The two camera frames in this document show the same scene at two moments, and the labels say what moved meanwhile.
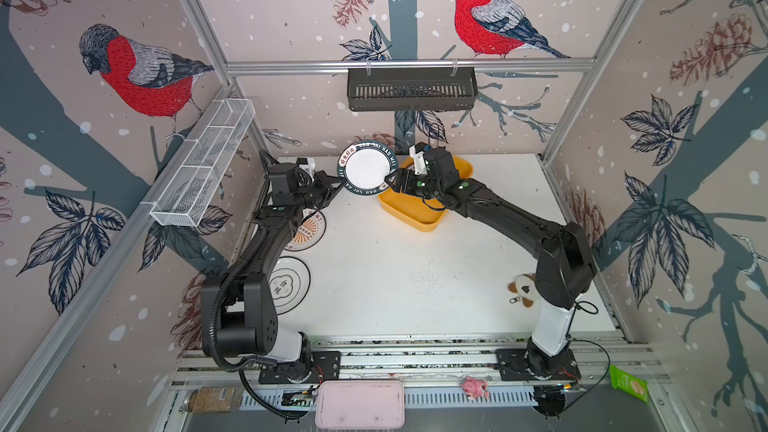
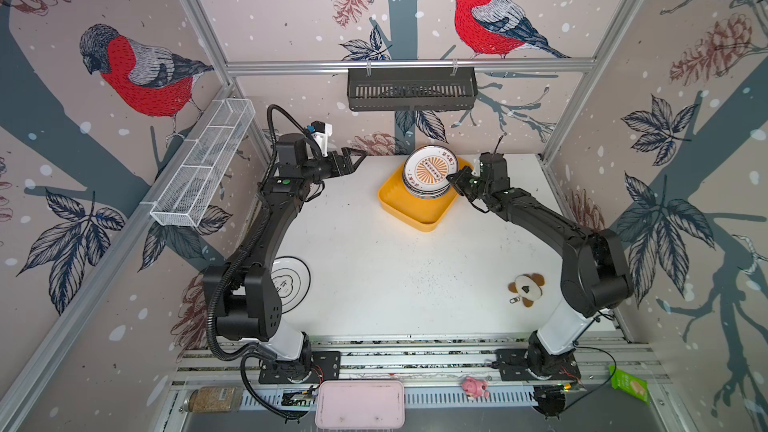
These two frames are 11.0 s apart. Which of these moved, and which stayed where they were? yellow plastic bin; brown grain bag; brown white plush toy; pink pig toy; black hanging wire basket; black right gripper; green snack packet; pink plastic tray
Moved: black right gripper
Stayed: green snack packet; pink pig toy; brown white plush toy; yellow plastic bin; brown grain bag; pink plastic tray; black hanging wire basket
